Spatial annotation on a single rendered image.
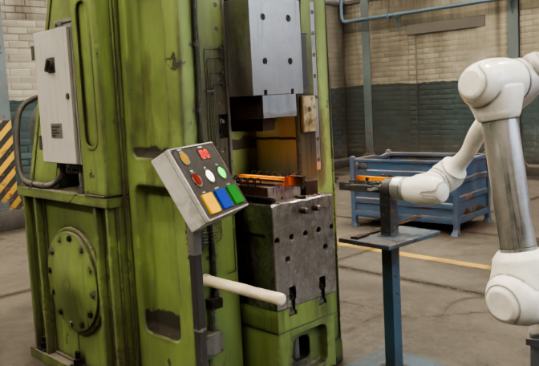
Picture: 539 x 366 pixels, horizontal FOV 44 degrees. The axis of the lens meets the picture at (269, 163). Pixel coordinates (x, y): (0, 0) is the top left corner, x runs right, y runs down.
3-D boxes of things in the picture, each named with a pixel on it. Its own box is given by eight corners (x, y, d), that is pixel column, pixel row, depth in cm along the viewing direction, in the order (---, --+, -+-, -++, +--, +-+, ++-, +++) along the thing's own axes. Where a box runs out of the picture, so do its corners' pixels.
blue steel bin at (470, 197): (493, 221, 670) (492, 150, 663) (458, 237, 610) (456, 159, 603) (389, 213, 748) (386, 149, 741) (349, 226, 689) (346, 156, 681)
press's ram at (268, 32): (316, 92, 298) (312, 1, 294) (253, 95, 272) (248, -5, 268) (253, 95, 329) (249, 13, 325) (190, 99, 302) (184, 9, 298)
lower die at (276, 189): (301, 197, 294) (299, 177, 293) (268, 203, 280) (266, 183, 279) (237, 190, 324) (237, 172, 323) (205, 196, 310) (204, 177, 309)
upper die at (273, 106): (297, 115, 290) (295, 93, 289) (263, 118, 276) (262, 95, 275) (233, 117, 320) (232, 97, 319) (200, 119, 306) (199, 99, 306)
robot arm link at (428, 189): (401, 207, 241) (421, 197, 250) (439, 211, 230) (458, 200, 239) (397, 178, 239) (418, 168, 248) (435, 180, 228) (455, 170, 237)
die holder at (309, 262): (337, 290, 304) (332, 193, 299) (277, 311, 277) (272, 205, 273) (253, 271, 344) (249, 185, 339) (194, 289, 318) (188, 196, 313)
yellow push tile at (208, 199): (222, 210, 230) (211, 191, 231) (213, 214, 223) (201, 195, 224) (218, 212, 231) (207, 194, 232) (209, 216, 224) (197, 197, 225)
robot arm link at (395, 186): (415, 199, 247) (401, 198, 251) (414, 175, 246) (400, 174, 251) (400, 203, 241) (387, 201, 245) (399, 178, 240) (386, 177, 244)
